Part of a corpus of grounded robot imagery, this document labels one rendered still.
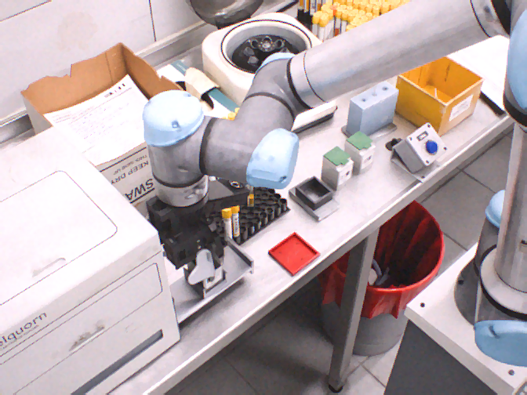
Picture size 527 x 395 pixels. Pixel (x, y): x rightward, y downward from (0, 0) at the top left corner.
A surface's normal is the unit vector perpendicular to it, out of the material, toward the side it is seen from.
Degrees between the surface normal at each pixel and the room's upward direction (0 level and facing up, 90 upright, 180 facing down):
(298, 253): 0
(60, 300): 90
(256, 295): 0
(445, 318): 5
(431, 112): 90
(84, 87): 88
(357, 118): 90
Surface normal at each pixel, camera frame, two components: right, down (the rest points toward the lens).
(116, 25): 0.66, 0.57
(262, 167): -0.20, 0.33
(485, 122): 0.00, -0.65
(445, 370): -0.75, 0.50
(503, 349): -0.25, 0.79
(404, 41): -0.50, 0.36
